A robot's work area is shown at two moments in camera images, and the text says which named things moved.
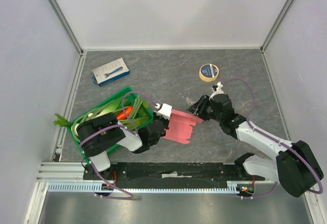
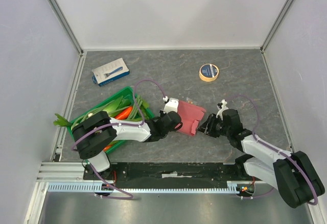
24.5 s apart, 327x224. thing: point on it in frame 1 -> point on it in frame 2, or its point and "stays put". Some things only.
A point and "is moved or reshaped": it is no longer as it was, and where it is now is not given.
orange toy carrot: (122, 116) stays put
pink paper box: (180, 128) is moved or reshaped
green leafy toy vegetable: (62, 121) stays put
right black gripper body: (202, 108) -> (209, 125)
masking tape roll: (209, 72) stays put
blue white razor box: (107, 73) stays put
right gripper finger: (196, 108) -> (203, 127)
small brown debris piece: (190, 101) stays put
